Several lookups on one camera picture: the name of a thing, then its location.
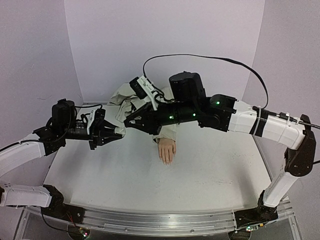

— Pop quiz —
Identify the black camera cable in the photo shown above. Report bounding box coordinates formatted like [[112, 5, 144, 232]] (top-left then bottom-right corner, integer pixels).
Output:
[[142, 53, 320, 166]]

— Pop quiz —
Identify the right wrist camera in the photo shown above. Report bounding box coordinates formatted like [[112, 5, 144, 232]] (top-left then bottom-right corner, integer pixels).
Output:
[[129, 75, 164, 111]]

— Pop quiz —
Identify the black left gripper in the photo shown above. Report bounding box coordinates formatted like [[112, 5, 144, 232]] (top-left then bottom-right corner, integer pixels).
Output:
[[62, 118, 123, 150]]

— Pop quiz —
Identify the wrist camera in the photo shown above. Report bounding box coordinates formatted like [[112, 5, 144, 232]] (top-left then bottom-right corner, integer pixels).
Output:
[[129, 75, 164, 111], [86, 108, 106, 135]]

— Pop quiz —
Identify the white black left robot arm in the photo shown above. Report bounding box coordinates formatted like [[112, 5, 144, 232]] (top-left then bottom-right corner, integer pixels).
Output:
[[0, 99, 126, 219]]

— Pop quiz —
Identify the white nail polish bottle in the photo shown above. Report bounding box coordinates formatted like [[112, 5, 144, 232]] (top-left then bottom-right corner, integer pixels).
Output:
[[114, 127, 126, 138]]

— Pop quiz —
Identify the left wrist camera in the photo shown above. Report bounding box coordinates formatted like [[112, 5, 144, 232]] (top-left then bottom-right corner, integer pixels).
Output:
[[86, 108, 106, 135]]

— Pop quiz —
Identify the mannequin hand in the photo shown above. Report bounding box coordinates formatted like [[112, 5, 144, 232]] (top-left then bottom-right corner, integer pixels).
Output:
[[157, 138, 177, 166]]

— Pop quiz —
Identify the beige zip jacket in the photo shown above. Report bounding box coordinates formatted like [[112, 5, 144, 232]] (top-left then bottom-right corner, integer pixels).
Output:
[[108, 83, 178, 143]]

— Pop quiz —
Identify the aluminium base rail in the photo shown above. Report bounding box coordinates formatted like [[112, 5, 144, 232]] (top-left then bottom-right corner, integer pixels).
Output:
[[22, 199, 293, 235]]

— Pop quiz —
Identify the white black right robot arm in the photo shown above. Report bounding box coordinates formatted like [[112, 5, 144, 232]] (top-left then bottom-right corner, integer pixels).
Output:
[[124, 71, 317, 210]]

